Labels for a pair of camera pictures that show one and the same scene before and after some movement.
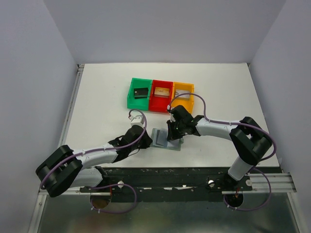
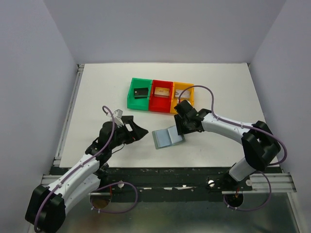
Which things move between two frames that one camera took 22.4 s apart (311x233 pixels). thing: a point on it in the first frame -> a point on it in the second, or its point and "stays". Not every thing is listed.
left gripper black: (147, 140) -> (137, 133)
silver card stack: (183, 96) stays
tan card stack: (162, 92) stays
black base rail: (167, 184) stays
